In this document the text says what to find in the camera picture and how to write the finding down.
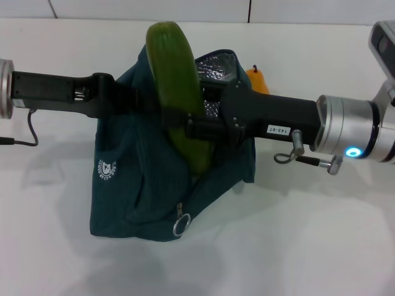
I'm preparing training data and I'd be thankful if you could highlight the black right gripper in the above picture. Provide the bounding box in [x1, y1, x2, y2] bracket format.
[160, 79, 323, 146]

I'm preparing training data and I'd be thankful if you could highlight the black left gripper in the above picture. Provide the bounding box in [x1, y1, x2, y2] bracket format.
[11, 70, 164, 120]

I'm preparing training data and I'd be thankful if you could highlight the orange yellow pear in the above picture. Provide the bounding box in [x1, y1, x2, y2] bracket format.
[245, 64, 272, 95]

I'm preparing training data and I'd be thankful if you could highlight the green cucumber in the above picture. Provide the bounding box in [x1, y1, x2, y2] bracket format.
[145, 20, 214, 177]

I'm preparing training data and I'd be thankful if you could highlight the dark teal insulated lunch bag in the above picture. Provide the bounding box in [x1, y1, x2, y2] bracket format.
[88, 47, 257, 243]

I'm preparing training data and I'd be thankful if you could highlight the grey right gripper cable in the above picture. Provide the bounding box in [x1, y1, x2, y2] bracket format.
[273, 128, 344, 177]

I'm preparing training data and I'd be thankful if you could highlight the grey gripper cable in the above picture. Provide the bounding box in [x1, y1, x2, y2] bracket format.
[273, 128, 344, 177]
[0, 108, 40, 147]

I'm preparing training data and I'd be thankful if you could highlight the grey left gripper cable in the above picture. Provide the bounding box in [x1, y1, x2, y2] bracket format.
[0, 108, 40, 147]

